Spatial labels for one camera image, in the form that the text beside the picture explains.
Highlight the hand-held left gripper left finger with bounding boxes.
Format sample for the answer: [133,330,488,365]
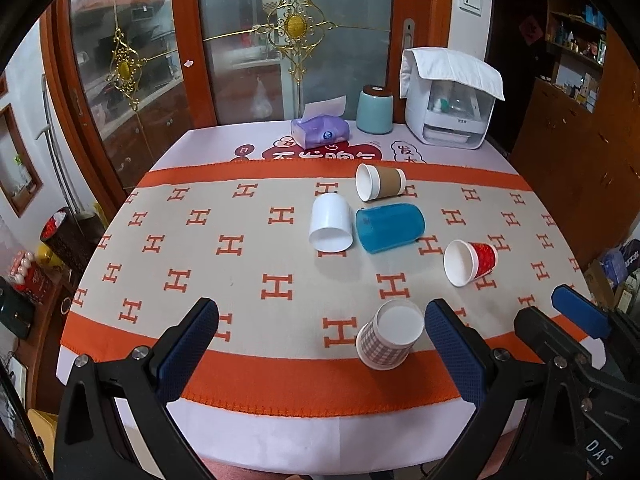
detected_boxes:
[54,297,221,480]

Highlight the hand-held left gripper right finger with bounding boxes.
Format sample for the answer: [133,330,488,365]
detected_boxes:
[424,298,588,480]

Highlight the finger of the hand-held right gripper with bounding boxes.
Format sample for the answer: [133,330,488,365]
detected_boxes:
[551,283,613,340]
[515,306,594,369]

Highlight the checkered paper cup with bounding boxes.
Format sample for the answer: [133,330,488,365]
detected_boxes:
[356,299,425,371]

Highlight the red paper cup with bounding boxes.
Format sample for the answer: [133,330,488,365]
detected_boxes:
[444,239,499,287]

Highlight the blue plastic cup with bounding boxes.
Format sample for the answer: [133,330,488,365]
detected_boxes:
[355,203,426,254]

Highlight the brown sleeved paper cup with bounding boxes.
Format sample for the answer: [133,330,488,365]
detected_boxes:
[355,163,406,203]

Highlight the white plastic cup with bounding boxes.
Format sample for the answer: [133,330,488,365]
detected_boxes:
[308,194,355,252]

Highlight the cardboard box with items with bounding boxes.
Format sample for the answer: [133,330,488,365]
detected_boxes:
[584,240,640,312]

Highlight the orange patterned table runner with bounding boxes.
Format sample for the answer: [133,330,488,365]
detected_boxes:
[60,162,608,406]

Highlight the brown wooden cabinet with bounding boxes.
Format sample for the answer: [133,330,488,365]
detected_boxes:
[510,25,640,273]

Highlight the dark patterned bin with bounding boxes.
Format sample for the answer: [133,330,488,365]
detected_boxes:
[40,207,102,272]

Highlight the red egg carton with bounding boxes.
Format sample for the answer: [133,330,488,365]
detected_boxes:
[9,250,51,306]

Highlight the white countertop appliance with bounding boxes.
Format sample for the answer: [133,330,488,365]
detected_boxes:
[404,77,496,150]

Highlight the metal pole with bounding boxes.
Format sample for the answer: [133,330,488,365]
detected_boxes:
[42,75,82,213]

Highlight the teal canister with brown lid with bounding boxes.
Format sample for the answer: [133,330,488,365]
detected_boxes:
[356,85,394,135]

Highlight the purple tissue pack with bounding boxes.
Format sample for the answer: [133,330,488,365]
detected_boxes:
[291,95,352,150]

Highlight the white plastic bag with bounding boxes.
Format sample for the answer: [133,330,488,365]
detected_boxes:
[250,77,274,121]

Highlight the white folded cloth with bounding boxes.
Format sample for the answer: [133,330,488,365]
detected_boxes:
[399,47,505,102]

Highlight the small gold door ornament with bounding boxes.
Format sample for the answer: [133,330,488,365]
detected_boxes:
[75,27,176,111]

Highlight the large gold door ornament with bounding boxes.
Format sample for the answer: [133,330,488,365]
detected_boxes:
[205,0,391,86]

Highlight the wooden framed wall niche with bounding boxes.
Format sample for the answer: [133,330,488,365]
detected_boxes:
[0,104,44,219]

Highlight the wooden wall shelf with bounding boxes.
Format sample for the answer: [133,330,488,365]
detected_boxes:
[545,0,609,111]

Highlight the red wall decoration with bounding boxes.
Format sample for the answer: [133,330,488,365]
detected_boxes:
[520,16,544,46]

